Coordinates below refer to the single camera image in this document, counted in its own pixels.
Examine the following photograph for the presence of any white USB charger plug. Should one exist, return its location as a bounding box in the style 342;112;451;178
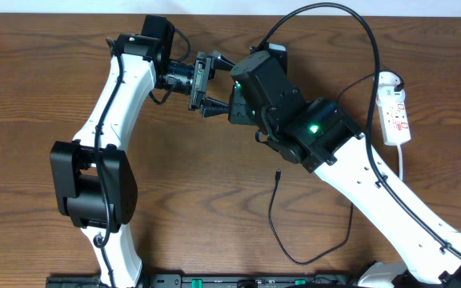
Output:
376;70;404;96

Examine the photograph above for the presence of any white power strip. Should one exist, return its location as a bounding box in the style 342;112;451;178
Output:
376;86;411;146

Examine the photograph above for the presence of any black USB charging cable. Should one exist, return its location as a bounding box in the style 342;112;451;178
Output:
267;69;406;266

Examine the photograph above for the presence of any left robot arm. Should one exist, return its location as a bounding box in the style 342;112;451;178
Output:
46;15;234;287

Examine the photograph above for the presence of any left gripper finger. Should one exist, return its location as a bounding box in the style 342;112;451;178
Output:
199;98;230;118
210;50;235;71

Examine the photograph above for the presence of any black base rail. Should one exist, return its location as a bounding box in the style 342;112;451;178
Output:
46;273;359;288

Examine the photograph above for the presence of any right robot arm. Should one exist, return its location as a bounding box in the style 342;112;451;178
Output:
230;50;461;287

